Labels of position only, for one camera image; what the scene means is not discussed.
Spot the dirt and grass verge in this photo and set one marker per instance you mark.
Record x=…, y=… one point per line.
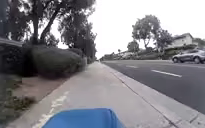
x=33, y=88

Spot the concrete kerb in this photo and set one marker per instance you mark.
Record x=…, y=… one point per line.
x=163, y=103

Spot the grey asphalt road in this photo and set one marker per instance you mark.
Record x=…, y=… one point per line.
x=180, y=88

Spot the row of bushes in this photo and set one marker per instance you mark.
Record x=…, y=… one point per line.
x=150, y=56

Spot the row of trees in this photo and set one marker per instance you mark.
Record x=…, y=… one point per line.
x=76, y=30

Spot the white painted line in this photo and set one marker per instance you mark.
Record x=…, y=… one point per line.
x=166, y=73

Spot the rounded dark hedge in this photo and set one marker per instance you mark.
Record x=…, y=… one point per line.
x=53, y=61

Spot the pale concrete pavement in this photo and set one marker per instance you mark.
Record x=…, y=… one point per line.
x=96, y=86

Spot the robot's own part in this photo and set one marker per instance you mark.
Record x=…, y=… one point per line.
x=85, y=119

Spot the grey car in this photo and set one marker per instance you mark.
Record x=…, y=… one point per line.
x=190, y=56

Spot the group of trees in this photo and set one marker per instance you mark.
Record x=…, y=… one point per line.
x=145, y=28

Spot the white house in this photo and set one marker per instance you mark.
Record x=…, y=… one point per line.
x=183, y=40

